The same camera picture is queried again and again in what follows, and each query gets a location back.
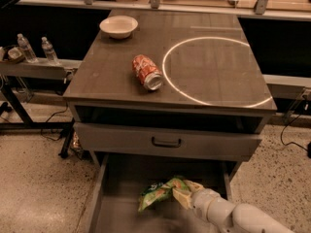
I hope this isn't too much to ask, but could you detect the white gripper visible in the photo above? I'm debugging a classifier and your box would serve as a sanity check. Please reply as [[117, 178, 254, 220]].
[[173, 180, 220, 219]]

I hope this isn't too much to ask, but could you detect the green rice chip bag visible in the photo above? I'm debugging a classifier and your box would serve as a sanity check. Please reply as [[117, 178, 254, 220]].
[[138, 178, 190, 212]]

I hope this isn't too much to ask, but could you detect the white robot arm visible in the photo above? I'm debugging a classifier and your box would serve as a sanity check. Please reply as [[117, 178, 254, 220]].
[[173, 180, 294, 233]]

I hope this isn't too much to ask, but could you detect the open grey middle drawer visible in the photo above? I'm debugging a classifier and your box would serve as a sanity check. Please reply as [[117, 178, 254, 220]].
[[86, 153, 230, 233]]

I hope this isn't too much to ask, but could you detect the orange soda can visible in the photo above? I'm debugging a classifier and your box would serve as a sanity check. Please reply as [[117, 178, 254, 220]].
[[132, 54, 162, 91]]

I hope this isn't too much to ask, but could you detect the white bowl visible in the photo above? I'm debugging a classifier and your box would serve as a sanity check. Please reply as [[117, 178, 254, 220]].
[[99, 16, 138, 39]]

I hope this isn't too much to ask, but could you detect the grey side table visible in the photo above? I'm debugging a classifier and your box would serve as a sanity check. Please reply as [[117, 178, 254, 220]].
[[0, 47, 74, 158]]

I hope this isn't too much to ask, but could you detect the right clear water bottle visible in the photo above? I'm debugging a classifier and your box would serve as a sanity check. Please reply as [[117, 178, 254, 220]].
[[42, 37, 60, 66]]

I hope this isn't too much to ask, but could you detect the clear water bottle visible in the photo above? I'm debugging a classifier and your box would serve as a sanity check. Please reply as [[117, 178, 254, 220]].
[[17, 33, 38, 63], [42, 37, 60, 66]]

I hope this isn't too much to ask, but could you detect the left clear water bottle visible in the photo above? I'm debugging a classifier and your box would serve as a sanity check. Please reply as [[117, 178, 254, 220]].
[[17, 33, 38, 63]]

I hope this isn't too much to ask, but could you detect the small bowl on side table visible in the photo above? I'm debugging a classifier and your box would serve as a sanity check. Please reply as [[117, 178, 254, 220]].
[[2, 46, 24, 64]]

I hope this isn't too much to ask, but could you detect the upper grey drawer with handle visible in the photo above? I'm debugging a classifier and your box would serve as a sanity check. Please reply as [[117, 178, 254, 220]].
[[74, 122, 261, 161]]

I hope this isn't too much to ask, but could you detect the black floor cable right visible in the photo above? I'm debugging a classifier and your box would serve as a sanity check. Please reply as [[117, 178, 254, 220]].
[[279, 104, 311, 152]]

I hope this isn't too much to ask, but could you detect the black floor cable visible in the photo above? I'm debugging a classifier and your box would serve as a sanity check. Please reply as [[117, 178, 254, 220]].
[[279, 104, 311, 152], [40, 102, 71, 142]]

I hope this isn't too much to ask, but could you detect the black floor cable left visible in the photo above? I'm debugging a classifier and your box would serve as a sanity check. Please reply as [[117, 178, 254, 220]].
[[40, 102, 71, 142]]

